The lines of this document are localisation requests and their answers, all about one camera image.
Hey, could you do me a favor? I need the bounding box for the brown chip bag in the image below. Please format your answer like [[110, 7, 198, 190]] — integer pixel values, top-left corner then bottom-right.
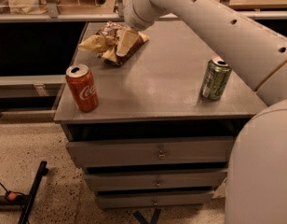
[[78, 21, 149, 66]]

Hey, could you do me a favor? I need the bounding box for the top grey drawer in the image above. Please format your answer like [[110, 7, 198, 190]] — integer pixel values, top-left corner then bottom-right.
[[66, 136, 233, 168]]

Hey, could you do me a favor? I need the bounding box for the green soda can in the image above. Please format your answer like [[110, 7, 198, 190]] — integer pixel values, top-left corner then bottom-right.
[[200, 56, 232, 100]]

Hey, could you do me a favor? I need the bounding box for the middle grey drawer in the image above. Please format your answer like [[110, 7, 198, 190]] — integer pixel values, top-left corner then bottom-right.
[[85, 169, 226, 192]]

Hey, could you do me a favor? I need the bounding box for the bottom grey drawer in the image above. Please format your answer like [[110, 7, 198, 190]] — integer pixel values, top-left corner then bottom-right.
[[96, 190, 214, 209]]

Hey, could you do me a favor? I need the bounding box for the red cola can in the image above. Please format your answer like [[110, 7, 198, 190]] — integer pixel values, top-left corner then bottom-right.
[[66, 64, 99, 112]]

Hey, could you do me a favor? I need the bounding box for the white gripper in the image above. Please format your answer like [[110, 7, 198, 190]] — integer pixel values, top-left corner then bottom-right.
[[116, 0, 168, 57]]

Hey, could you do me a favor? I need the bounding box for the grey drawer cabinet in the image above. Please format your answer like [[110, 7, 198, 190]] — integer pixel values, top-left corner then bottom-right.
[[55, 21, 265, 200]]

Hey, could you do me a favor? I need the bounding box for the grey drawer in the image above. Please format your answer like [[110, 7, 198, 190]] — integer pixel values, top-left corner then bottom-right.
[[85, 169, 226, 192], [96, 190, 214, 209], [66, 136, 233, 168]]

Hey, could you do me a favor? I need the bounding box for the black cable with orange clip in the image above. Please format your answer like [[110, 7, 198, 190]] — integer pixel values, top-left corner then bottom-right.
[[0, 175, 28, 203]]

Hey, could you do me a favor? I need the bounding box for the black metal stand leg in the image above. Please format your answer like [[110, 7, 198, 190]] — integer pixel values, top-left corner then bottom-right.
[[18, 161, 48, 224]]

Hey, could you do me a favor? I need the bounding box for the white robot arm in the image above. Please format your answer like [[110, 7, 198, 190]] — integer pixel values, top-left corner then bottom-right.
[[119, 0, 287, 224]]

